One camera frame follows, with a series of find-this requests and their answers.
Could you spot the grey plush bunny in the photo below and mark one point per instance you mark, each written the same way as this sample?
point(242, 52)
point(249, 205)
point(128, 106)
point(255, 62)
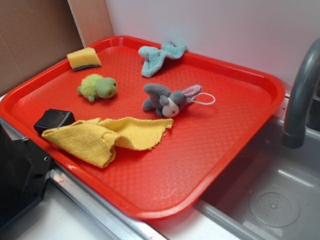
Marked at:
point(167, 103)

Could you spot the light blue cloth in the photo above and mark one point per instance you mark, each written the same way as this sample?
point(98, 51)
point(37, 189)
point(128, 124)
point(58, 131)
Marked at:
point(154, 57)

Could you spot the grey sink basin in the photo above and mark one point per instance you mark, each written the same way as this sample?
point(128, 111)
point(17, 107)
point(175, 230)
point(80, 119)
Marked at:
point(269, 191)

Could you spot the yellow sponge with dark base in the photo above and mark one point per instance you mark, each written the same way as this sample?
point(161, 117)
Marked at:
point(83, 59)

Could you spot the yellow cloth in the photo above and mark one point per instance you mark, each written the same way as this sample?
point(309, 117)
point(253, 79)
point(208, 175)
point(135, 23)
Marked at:
point(95, 141)

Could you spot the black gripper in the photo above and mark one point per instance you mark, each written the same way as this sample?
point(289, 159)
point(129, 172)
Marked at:
point(25, 167)

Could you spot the red plastic tray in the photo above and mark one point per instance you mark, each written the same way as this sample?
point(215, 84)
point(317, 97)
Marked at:
point(203, 140)

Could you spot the grey faucet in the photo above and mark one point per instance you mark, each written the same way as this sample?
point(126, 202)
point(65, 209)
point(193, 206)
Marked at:
point(303, 109)

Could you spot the brown cardboard panel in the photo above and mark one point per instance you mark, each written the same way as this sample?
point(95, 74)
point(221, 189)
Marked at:
point(36, 34)

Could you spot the green plush turtle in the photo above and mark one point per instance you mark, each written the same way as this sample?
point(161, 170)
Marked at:
point(95, 86)

